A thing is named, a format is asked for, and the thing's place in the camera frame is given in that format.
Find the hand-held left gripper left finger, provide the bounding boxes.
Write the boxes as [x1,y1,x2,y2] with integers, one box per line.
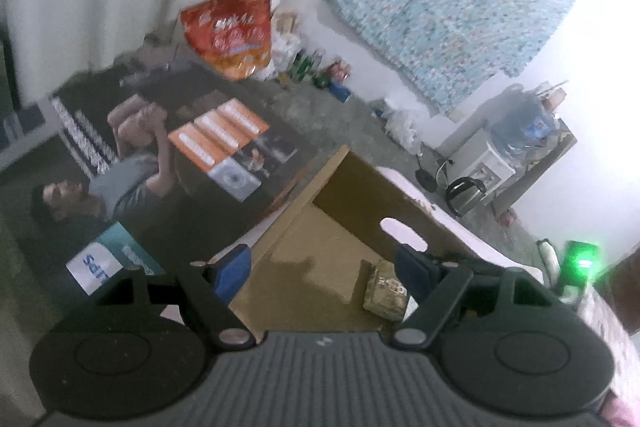
[95,244,256,351]

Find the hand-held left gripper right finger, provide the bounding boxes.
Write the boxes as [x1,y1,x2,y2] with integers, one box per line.
[392,244,556,351]

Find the olive snack packet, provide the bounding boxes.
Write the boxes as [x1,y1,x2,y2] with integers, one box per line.
[361,258,419,322]

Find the brown cardboard box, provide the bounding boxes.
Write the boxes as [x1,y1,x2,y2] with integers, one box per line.
[227,144,546,338]

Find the pink bed sheet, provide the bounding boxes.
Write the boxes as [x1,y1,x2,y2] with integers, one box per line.
[575,277,640,427]

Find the black kettle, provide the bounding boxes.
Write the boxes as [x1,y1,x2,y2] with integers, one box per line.
[444,176,489,217]

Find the teal white printed box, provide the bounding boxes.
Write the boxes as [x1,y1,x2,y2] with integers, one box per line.
[65,221,169,298]

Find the white water dispenser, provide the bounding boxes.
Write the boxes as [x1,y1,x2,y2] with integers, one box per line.
[446,127,516,208]

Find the dark printed box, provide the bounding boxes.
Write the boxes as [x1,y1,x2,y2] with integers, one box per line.
[0,59,322,253]

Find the white plastic bag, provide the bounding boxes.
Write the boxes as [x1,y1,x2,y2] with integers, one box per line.
[384,107,424,156]

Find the blue water bottle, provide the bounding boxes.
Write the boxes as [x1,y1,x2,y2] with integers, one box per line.
[491,87,559,158]

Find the red cans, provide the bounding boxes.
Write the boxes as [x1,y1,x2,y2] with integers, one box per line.
[328,59,352,82]

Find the cluster of green bottles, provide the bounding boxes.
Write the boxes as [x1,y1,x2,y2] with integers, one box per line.
[291,49,332,88]

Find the red snack bag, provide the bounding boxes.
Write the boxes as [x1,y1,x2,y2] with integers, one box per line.
[180,0,274,82]

